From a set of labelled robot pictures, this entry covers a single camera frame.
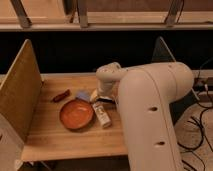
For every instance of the right dark side panel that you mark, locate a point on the right dark side panel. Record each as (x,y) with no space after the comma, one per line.
(162,53)

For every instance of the black and white brush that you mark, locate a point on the black and white brush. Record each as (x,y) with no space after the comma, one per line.
(107,100)

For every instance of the left wooden side panel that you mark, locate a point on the left wooden side panel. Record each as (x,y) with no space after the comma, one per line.
(19,92)

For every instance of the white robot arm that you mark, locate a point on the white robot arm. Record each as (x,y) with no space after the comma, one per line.
(145,93)

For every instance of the orange round plate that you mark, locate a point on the orange round plate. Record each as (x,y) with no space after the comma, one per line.
(76,114)

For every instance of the white labelled bottle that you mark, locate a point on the white labelled bottle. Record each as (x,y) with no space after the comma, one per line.
(101,114)

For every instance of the dark red chili pepper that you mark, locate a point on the dark red chili pepper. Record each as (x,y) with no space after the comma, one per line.
(61,96)

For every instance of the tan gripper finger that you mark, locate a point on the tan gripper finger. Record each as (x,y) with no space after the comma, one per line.
(94,96)

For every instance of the wooden shelf with brackets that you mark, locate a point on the wooden shelf with brackets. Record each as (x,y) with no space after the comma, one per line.
(105,15)

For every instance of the blue sponge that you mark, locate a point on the blue sponge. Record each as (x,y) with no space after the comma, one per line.
(83,96)

